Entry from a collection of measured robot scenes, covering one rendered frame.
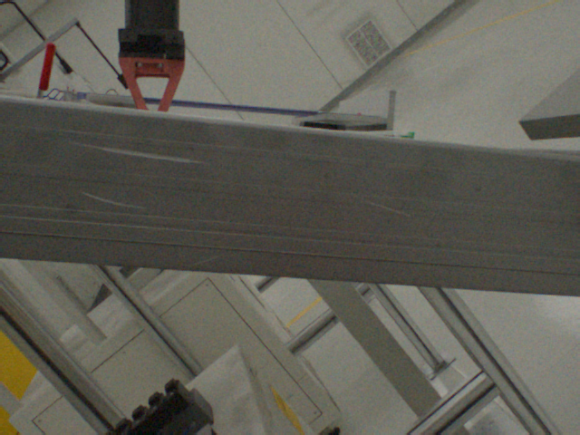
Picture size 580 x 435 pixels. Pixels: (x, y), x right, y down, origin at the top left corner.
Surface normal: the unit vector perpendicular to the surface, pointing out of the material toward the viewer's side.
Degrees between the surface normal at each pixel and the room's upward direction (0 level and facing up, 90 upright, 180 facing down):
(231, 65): 90
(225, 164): 90
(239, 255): 90
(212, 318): 90
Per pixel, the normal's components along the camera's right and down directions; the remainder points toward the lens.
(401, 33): 0.17, 0.11
